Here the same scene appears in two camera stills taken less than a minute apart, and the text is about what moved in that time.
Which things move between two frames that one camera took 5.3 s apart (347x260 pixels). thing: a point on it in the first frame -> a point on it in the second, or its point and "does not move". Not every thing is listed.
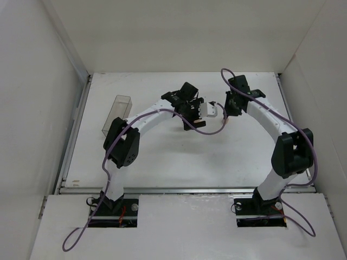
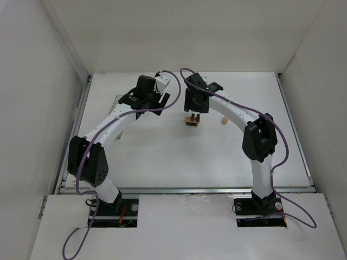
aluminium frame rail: x=183 y=190 does not move
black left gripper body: x=193 y=114 -> x=159 y=103
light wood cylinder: x=227 y=120 does not move
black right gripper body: x=231 y=104 -> x=196 y=107
